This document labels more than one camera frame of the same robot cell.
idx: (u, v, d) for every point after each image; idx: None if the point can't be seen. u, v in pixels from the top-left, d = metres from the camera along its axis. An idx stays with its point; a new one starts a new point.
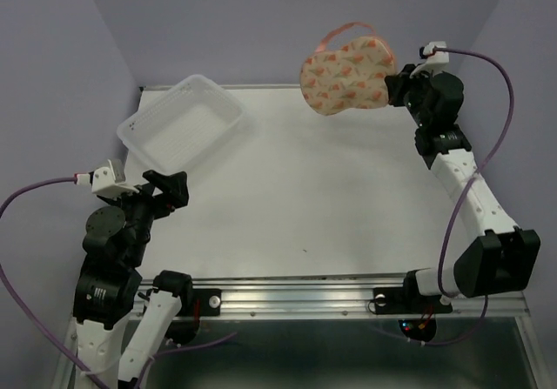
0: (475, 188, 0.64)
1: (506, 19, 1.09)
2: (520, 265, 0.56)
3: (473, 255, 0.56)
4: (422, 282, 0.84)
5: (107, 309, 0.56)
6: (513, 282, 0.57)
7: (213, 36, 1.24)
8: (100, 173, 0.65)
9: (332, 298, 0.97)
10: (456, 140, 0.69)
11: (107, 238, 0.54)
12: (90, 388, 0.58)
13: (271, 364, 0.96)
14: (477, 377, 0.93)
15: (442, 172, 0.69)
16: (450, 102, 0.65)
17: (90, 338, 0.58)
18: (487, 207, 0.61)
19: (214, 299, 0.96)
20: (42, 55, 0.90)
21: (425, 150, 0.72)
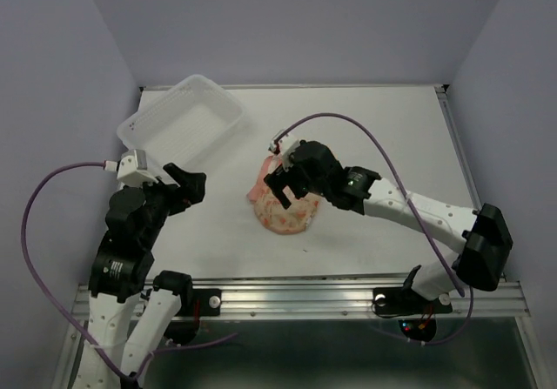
0: (419, 204, 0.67)
1: (503, 21, 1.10)
2: (499, 233, 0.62)
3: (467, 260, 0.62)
4: (424, 288, 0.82)
5: (123, 283, 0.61)
6: (505, 247, 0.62)
7: (214, 37, 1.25)
8: (125, 161, 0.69)
9: (332, 298, 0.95)
10: (363, 177, 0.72)
11: (127, 214, 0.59)
12: (96, 363, 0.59)
13: (271, 364, 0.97)
14: (476, 375, 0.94)
15: (378, 212, 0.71)
16: (323, 156, 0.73)
17: (103, 312, 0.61)
18: (444, 214, 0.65)
19: (214, 299, 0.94)
20: (41, 47, 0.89)
21: (350, 204, 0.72)
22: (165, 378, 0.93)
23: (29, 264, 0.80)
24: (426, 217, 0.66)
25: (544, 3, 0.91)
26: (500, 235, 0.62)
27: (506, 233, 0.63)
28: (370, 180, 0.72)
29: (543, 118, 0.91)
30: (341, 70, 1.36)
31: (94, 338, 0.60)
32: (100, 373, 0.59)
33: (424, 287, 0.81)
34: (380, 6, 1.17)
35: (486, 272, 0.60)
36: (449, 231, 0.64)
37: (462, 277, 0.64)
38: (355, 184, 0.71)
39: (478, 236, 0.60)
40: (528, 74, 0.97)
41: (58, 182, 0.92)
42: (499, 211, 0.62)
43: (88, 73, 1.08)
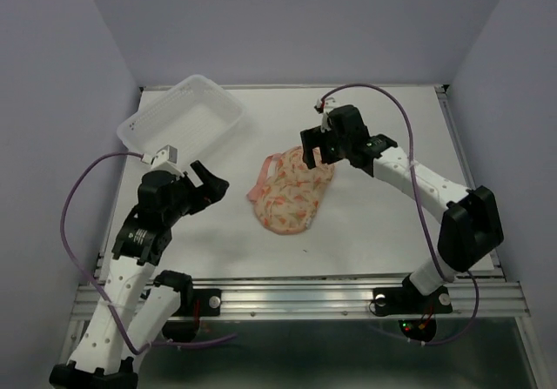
0: (419, 173, 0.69)
1: (504, 21, 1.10)
2: (487, 217, 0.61)
3: (446, 230, 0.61)
4: (419, 281, 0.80)
5: (143, 251, 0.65)
6: (490, 234, 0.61)
7: (214, 37, 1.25)
8: (158, 154, 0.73)
9: (332, 298, 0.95)
10: (383, 143, 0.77)
11: (157, 189, 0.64)
12: (104, 324, 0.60)
13: (270, 364, 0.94)
14: (477, 376, 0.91)
15: (383, 174, 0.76)
16: (351, 116, 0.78)
17: (120, 273, 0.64)
18: (438, 184, 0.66)
19: (215, 299, 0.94)
20: (42, 48, 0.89)
21: (362, 163, 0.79)
22: (162, 379, 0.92)
23: (29, 265, 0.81)
24: (421, 185, 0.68)
25: (544, 5, 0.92)
26: (488, 219, 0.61)
27: (496, 221, 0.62)
28: (388, 146, 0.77)
29: (543, 120, 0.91)
30: (341, 70, 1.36)
31: (108, 297, 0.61)
32: (108, 331, 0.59)
33: (419, 280, 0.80)
34: (380, 7, 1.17)
35: (462, 247, 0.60)
36: (437, 200, 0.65)
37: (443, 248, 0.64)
38: (373, 146, 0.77)
39: (460, 207, 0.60)
40: (528, 76, 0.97)
41: (59, 183, 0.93)
42: (492, 196, 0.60)
43: (89, 75, 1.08)
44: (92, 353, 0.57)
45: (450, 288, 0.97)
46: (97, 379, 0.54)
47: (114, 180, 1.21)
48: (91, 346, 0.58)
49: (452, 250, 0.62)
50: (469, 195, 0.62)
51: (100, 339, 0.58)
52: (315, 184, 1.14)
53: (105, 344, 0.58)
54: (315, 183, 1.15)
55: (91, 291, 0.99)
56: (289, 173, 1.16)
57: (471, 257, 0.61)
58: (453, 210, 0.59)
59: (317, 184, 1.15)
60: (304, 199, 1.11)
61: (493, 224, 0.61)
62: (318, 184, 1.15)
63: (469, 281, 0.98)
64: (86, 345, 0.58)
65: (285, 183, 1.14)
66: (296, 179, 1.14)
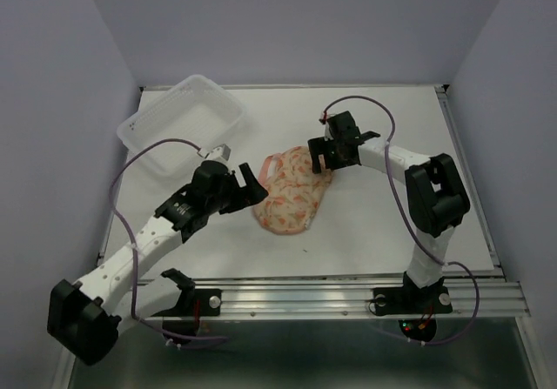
0: (392, 150, 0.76)
1: (503, 21, 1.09)
2: (448, 181, 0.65)
3: (411, 191, 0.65)
4: (415, 273, 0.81)
5: (181, 221, 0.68)
6: (456, 200, 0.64)
7: (214, 38, 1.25)
8: (214, 150, 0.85)
9: (332, 298, 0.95)
10: (365, 133, 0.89)
11: (211, 173, 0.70)
12: (120, 263, 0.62)
13: (270, 364, 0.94)
14: (477, 376, 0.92)
15: (368, 159, 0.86)
16: (342, 117, 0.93)
17: (153, 228, 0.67)
18: (406, 156, 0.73)
19: (214, 299, 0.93)
20: (41, 49, 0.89)
21: (350, 153, 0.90)
22: (161, 379, 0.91)
23: (30, 265, 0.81)
24: (392, 157, 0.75)
25: (543, 6, 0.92)
26: (450, 183, 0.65)
27: (459, 186, 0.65)
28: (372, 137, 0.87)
29: (542, 121, 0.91)
30: (341, 70, 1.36)
31: (136, 244, 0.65)
32: (121, 271, 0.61)
33: (414, 271, 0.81)
34: (380, 7, 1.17)
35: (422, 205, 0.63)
36: (403, 167, 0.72)
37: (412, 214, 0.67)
38: (360, 137, 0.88)
39: (421, 169, 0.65)
40: (527, 77, 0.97)
41: (59, 184, 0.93)
42: (451, 161, 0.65)
43: (89, 76, 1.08)
44: (101, 283, 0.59)
45: (450, 288, 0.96)
46: (96, 306, 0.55)
47: (114, 180, 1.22)
48: (101, 278, 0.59)
49: (419, 212, 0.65)
50: (430, 161, 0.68)
51: (111, 274, 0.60)
52: (314, 184, 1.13)
53: (114, 280, 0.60)
54: (315, 184, 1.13)
55: None
56: (289, 174, 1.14)
57: (435, 216, 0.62)
58: (412, 169, 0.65)
59: (317, 185, 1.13)
60: (304, 200, 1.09)
61: (457, 189, 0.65)
62: (318, 184, 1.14)
63: (470, 281, 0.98)
64: (98, 274, 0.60)
65: (285, 184, 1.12)
66: (295, 180, 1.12)
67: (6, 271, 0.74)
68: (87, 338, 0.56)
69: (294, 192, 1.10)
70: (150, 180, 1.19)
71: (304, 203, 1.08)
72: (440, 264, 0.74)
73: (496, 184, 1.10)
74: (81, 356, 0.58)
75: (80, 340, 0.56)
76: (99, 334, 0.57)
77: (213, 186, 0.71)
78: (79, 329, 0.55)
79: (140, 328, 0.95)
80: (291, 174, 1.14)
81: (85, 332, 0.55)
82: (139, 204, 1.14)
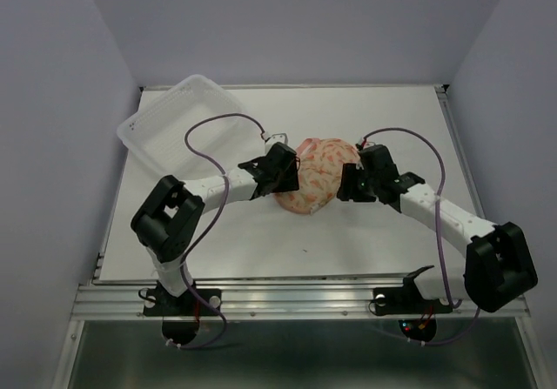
0: (444, 208, 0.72)
1: (503, 22, 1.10)
2: (515, 255, 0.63)
3: (473, 265, 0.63)
4: (424, 287, 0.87)
5: (260, 178, 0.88)
6: (521, 277, 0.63)
7: (214, 38, 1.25)
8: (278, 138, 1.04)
9: (332, 298, 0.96)
10: (411, 180, 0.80)
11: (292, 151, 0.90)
12: (217, 184, 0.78)
13: (268, 364, 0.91)
14: (478, 377, 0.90)
15: (409, 210, 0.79)
16: (379, 153, 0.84)
17: (238, 173, 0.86)
18: (463, 218, 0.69)
19: (214, 299, 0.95)
20: (42, 50, 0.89)
21: (388, 197, 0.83)
22: (154, 380, 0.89)
23: (30, 267, 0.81)
24: (445, 218, 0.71)
25: (543, 9, 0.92)
26: (518, 258, 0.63)
27: (526, 261, 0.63)
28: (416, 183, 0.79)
29: (542, 124, 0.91)
30: (340, 70, 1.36)
31: (226, 175, 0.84)
32: (215, 188, 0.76)
33: (423, 285, 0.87)
34: (380, 7, 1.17)
35: (491, 287, 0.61)
36: (461, 233, 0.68)
37: (471, 285, 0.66)
38: (401, 181, 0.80)
39: (486, 243, 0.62)
40: (527, 77, 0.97)
41: (60, 184, 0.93)
42: (519, 231, 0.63)
43: (89, 77, 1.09)
44: (199, 189, 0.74)
45: None
46: (197, 200, 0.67)
47: (114, 180, 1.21)
48: (201, 185, 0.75)
49: (480, 288, 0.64)
50: (493, 230, 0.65)
51: (208, 185, 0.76)
52: (337, 177, 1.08)
53: (210, 191, 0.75)
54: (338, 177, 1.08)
55: (92, 291, 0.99)
56: (316, 159, 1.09)
57: (500, 298, 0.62)
58: (480, 244, 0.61)
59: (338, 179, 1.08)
60: (318, 187, 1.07)
61: (523, 264, 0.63)
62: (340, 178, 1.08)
63: None
64: (197, 183, 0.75)
65: (308, 166, 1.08)
66: (320, 165, 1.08)
67: (7, 271, 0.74)
68: (178, 228, 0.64)
69: (314, 177, 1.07)
70: (150, 180, 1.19)
71: (317, 190, 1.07)
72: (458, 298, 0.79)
73: (496, 184, 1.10)
74: (157, 252, 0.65)
75: (172, 227, 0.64)
76: (185, 232, 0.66)
77: (285, 162, 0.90)
78: (177, 214, 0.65)
79: (137, 329, 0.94)
80: (317, 159, 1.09)
81: (182, 219, 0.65)
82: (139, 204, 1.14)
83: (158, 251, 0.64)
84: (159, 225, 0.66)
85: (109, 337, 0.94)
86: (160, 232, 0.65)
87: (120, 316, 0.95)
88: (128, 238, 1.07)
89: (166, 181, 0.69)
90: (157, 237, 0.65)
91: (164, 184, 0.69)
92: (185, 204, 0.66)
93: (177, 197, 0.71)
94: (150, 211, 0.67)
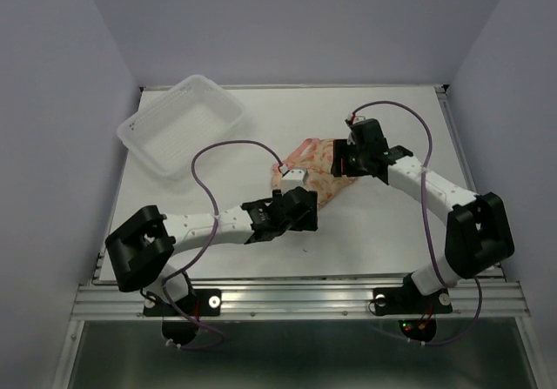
0: (429, 178, 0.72)
1: (503, 21, 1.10)
2: (494, 223, 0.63)
3: (452, 231, 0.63)
4: (419, 281, 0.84)
5: (259, 225, 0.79)
6: (499, 245, 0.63)
7: (215, 38, 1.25)
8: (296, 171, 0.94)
9: (332, 298, 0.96)
10: (399, 152, 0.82)
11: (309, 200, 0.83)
12: (203, 224, 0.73)
13: (268, 365, 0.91)
14: (478, 378, 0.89)
15: (397, 180, 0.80)
16: (370, 126, 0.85)
17: (236, 215, 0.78)
18: (446, 189, 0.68)
19: (214, 299, 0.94)
20: (41, 50, 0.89)
21: (377, 171, 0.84)
22: (152, 381, 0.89)
23: (30, 268, 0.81)
24: (430, 188, 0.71)
25: (544, 9, 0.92)
26: (496, 226, 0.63)
27: (506, 231, 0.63)
28: (405, 155, 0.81)
29: (542, 124, 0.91)
30: (340, 70, 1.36)
31: (220, 216, 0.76)
32: (197, 228, 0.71)
33: (420, 279, 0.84)
34: (380, 7, 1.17)
35: (468, 254, 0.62)
36: (443, 203, 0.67)
37: (450, 252, 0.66)
38: (390, 154, 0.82)
39: (466, 210, 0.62)
40: (527, 77, 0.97)
41: (60, 185, 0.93)
42: (499, 202, 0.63)
43: (89, 77, 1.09)
44: (180, 228, 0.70)
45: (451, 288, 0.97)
46: (167, 241, 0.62)
47: (113, 180, 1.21)
48: (182, 225, 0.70)
49: (459, 255, 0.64)
50: (474, 200, 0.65)
51: (190, 226, 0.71)
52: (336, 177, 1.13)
53: (190, 231, 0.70)
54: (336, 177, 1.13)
55: (91, 291, 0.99)
56: (317, 159, 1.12)
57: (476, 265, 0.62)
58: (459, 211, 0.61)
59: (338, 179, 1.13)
60: (319, 188, 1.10)
61: (501, 233, 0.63)
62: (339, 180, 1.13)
63: (471, 280, 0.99)
64: (180, 220, 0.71)
65: (309, 166, 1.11)
66: (320, 166, 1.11)
67: (6, 271, 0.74)
68: (140, 265, 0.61)
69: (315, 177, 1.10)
70: (150, 180, 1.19)
71: (318, 190, 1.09)
72: (451, 285, 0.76)
73: (496, 184, 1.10)
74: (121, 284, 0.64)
75: (135, 264, 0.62)
76: (149, 271, 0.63)
77: (296, 211, 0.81)
78: (143, 252, 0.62)
79: (137, 329, 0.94)
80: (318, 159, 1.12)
81: (144, 259, 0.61)
82: (139, 204, 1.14)
83: (120, 282, 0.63)
84: (128, 256, 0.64)
85: (108, 337, 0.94)
86: (125, 264, 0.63)
87: (120, 316, 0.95)
88: None
89: (146, 211, 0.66)
90: (120, 267, 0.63)
91: (144, 213, 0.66)
92: (153, 244, 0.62)
93: (156, 228, 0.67)
94: (124, 236, 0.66)
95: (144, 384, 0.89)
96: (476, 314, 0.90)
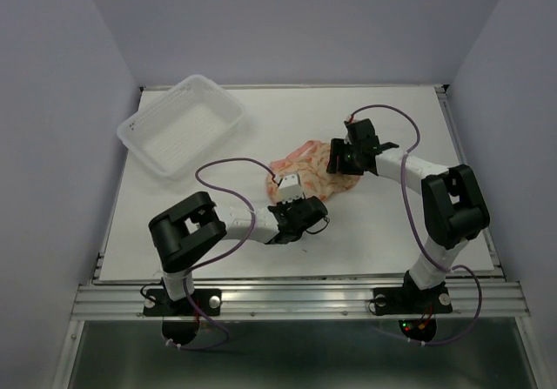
0: (409, 161, 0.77)
1: (503, 22, 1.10)
2: (466, 191, 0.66)
3: (426, 200, 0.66)
4: (417, 274, 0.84)
5: (285, 225, 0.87)
6: (476, 211, 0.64)
7: (216, 39, 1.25)
8: (289, 177, 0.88)
9: (332, 298, 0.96)
10: (385, 144, 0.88)
11: (325, 209, 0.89)
12: (243, 218, 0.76)
13: (268, 365, 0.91)
14: (478, 378, 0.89)
15: (384, 168, 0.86)
16: (362, 124, 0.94)
17: (265, 215, 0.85)
18: (423, 165, 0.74)
19: (214, 299, 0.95)
20: (41, 52, 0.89)
21: (368, 164, 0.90)
22: (152, 380, 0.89)
23: (30, 268, 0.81)
24: (408, 166, 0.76)
25: (544, 10, 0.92)
26: (468, 194, 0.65)
27: (479, 198, 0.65)
28: (389, 146, 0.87)
29: (542, 124, 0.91)
30: (340, 69, 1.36)
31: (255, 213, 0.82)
32: (241, 218, 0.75)
33: (417, 273, 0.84)
34: (380, 8, 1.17)
35: (439, 217, 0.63)
36: (420, 176, 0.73)
37: (430, 224, 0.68)
38: (378, 149, 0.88)
39: (439, 177, 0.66)
40: (527, 78, 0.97)
41: (60, 185, 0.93)
42: (469, 171, 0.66)
43: (89, 77, 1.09)
44: (227, 217, 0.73)
45: (450, 288, 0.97)
46: (219, 225, 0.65)
47: (114, 180, 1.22)
48: (229, 213, 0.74)
49: (435, 224, 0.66)
50: (448, 172, 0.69)
51: (235, 216, 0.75)
52: (332, 180, 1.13)
53: (235, 221, 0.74)
54: (332, 181, 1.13)
55: (92, 291, 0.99)
56: (314, 162, 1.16)
57: (451, 231, 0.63)
58: (430, 177, 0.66)
59: (333, 183, 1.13)
60: (312, 188, 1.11)
61: (476, 201, 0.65)
62: (335, 184, 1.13)
63: (471, 281, 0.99)
64: (225, 211, 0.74)
65: (305, 167, 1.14)
66: (316, 170, 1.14)
67: (6, 272, 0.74)
68: (191, 247, 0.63)
69: (309, 178, 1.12)
70: (150, 180, 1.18)
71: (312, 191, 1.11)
72: (446, 271, 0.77)
73: (496, 184, 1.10)
74: (163, 262, 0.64)
75: (185, 245, 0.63)
76: (197, 254, 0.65)
77: (312, 217, 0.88)
78: (196, 234, 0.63)
79: (137, 329, 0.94)
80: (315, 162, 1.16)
81: (198, 240, 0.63)
82: (139, 204, 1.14)
83: (165, 262, 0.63)
84: (173, 237, 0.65)
85: (108, 337, 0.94)
86: (171, 244, 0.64)
87: (121, 316, 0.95)
88: (128, 238, 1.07)
89: (198, 197, 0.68)
90: (167, 248, 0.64)
91: (197, 198, 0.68)
92: (207, 228, 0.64)
93: (203, 214, 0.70)
94: (171, 217, 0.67)
95: (144, 385, 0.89)
96: (476, 315, 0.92)
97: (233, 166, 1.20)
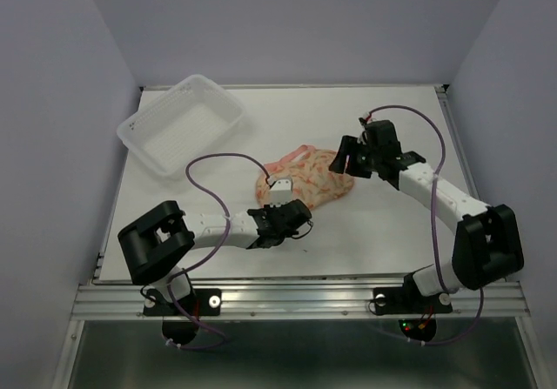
0: (440, 188, 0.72)
1: (502, 22, 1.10)
2: (505, 237, 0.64)
3: (459, 241, 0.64)
4: (421, 282, 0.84)
5: (267, 229, 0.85)
6: (509, 259, 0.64)
7: (215, 39, 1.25)
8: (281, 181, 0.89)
9: (332, 298, 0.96)
10: (412, 158, 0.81)
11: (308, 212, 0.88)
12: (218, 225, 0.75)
13: (268, 365, 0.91)
14: (478, 377, 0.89)
15: (406, 187, 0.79)
16: (386, 130, 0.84)
17: (244, 219, 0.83)
18: (457, 198, 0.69)
19: (214, 299, 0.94)
20: (41, 52, 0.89)
21: (388, 175, 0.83)
22: (151, 380, 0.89)
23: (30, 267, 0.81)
24: (439, 196, 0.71)
25: (544, 10, 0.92)
26: (506, 240, 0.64)
27: (517, 244, 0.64)
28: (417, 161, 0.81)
29: (542, 124, 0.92)
30: (339, 70, 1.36)
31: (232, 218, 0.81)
32: (213, 225, 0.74)
33: (421, 279, 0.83)
34: (380, 8, 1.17)
35: (473, 264, 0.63)
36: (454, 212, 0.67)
37: (456, 259, 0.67)
38: (404, 161, 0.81)
39: (477, 221, 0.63)
40: (527, 78, 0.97)
41: (60, 185, 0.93)
42: (511, 215, 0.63)
43: (89, 77, 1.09)
44: (197, 225, 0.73)
45: None
46: (187, 236, 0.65)
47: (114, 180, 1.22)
48: (199, 222, 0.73)
49: (466, 264, 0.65)
50: (486, 211, 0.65)
51: (207, 224, 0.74)
52: (323, 189, 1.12)
53: (206, 230, 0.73)
54: (324, 189, 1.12)
55: (91, 291, 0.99)
56: (306, 168, 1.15)
57: (483, 278, 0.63)
58: (467, 220, 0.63)
59: (324, 191, 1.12)
60: (300, 196, 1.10)
61: (513, 247, 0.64)
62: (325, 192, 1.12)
63: None
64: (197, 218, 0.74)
65: (297, 173, 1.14)
66: (308, 176, 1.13)
67: (6, 271, 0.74)
68: (157, 259, 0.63)
69: (298, 184, 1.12)
70: (150, 180, 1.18)
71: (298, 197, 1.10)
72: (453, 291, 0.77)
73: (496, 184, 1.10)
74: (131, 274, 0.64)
75: (153, 258, 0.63)
76: (165, 264, 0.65)
77: (294, 222, 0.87)
78: (163, 246, 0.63)
79: (137, 328, 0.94)
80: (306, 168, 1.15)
81: (164, 252, 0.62)
82: (139, 204, 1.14)
83: (134, 274, 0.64)
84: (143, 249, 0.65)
85: (108, 338, 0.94)
86: (140, 257, 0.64)
87: (120, 316, 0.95)
88: None
89: (166, 206, 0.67)
90: (135, 259, 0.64)
91: (164, 208, 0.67)
92: (175, 239, 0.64)
93: (173, 223, 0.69)
94: (139, 229, 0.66)
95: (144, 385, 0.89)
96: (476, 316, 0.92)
97: (232, 167, 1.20)
